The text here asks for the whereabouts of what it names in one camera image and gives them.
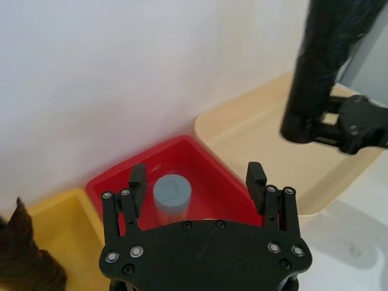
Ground yellow plastic bin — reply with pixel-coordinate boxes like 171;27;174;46
22;187;107;291

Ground red plastic bin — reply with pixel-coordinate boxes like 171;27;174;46
85;135;263;240

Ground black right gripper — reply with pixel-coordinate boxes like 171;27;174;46
306;94;388;156

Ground cream plastic tray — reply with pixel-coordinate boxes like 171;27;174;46
194;71;384;216

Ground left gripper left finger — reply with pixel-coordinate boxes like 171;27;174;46
102;164;147;243

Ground jar with grey lid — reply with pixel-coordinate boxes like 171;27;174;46
152;174;193;227

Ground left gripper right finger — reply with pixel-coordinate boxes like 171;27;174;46
245;162;303;240

